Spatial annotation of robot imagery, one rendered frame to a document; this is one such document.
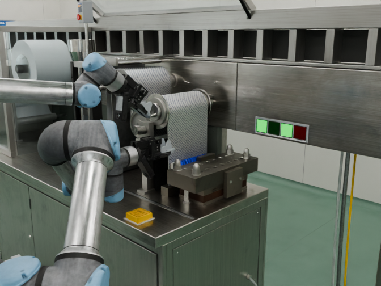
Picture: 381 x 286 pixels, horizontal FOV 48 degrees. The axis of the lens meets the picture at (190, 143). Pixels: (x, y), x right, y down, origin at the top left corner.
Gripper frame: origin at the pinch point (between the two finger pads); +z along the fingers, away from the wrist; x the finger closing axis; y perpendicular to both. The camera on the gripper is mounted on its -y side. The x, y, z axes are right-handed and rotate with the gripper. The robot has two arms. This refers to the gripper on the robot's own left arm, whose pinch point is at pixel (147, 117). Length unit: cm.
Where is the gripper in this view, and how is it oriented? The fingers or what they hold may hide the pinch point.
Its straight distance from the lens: 173.5
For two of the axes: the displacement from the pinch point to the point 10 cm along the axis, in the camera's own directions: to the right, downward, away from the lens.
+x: -7.1, -1.8, 6.8
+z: 5.4, 4.9, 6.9
